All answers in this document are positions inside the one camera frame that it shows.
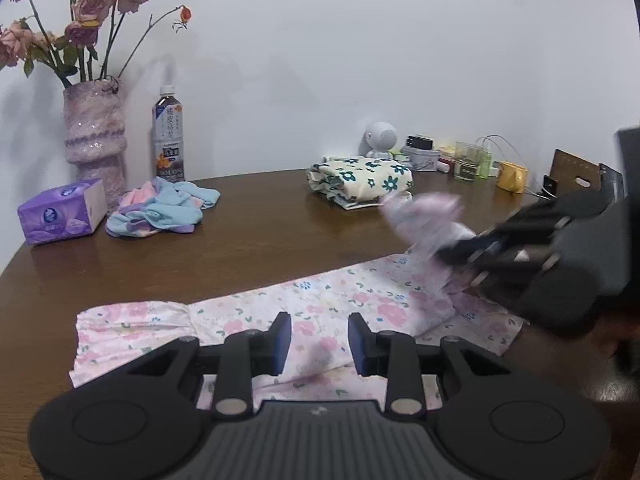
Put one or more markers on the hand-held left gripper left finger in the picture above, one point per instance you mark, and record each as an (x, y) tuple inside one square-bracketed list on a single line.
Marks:
[(284, 340)]

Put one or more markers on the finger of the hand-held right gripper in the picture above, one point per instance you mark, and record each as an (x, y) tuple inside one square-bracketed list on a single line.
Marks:
[(530, 230), (500, 272)]

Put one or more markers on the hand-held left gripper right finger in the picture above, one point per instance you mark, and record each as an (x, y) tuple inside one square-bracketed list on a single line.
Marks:
[(356, 342)]

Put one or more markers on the pink floral dress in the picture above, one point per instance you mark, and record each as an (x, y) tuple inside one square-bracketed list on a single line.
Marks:
[(350, 290)]

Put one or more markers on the person's right hand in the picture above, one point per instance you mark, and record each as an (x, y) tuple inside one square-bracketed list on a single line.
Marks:
[(612, 340)]

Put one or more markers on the yellow mug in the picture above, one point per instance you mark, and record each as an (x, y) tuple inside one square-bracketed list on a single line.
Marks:
[(512, 175)]

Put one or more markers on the white power adapter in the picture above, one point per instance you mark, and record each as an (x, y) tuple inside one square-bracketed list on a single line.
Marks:
[(495, 170)]

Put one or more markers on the green spray bottle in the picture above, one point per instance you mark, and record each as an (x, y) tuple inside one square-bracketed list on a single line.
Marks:
[(484, 165)]

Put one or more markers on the black rectangular device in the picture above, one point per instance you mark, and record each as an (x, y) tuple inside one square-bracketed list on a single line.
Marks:
[(610, 180)]

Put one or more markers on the glass cup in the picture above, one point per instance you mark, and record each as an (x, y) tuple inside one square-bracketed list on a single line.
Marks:
[(467, 165)]

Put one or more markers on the black monitor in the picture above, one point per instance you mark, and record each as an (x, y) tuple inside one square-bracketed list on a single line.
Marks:
[(630, 160)]

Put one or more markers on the small red white tube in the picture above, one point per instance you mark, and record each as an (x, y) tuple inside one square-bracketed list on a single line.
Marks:
[(443, 166)]

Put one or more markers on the white folded cloth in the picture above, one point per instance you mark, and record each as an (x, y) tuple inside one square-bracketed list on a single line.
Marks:
[(360, 203)]

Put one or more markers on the black charger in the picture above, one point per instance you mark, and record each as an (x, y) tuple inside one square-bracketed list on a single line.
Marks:
[(419, 141)]

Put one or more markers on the small green white box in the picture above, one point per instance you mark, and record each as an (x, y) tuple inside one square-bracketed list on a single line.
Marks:
[(400, 156)]

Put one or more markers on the folded cream green-flower cloth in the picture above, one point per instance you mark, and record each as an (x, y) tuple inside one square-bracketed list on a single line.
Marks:
[(365, 175)]

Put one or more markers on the white round robot speaker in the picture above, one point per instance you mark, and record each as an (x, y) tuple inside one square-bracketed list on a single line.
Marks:
[(380, 137)]

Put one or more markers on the pastel blue pink cloth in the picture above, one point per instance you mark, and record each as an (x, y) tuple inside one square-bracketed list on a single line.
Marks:
[(160, 207)]

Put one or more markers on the plastic tea bottle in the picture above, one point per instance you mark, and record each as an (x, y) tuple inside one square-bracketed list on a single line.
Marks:
[(169, 135)]

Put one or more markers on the purple tissue pack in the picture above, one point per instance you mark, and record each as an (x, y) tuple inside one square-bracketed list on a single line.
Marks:
[(62, 212)]

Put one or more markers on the purple ceramic vase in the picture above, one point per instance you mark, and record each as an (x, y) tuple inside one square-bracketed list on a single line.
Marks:
[(95, 125)]

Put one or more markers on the dried rose bouquet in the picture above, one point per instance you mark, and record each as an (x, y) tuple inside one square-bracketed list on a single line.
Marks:
[(90, 5)]

